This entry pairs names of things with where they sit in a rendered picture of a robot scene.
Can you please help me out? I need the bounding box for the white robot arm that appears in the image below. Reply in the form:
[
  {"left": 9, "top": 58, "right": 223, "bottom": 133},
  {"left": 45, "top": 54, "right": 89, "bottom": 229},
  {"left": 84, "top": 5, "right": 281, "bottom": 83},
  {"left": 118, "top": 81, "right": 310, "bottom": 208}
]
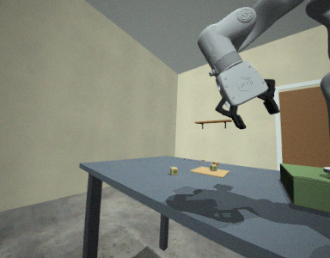
[{"left": 198, "top": 0, "right": 330, "bottom": 135}]

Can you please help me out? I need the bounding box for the beige flat mat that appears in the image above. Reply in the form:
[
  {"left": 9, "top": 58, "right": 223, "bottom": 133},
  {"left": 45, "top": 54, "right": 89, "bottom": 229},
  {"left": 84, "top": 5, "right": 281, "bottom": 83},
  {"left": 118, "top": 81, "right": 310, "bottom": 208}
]
[{"left": 190, "top": 167, "right": 229, "bottom": 178}]

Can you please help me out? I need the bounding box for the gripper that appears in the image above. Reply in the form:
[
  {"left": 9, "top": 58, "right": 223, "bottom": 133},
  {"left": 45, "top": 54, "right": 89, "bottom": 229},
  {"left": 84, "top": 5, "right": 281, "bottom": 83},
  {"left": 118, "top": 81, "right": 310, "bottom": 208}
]
[{"left": 216, "top": 60, "right": 280, "bottom": 129}]

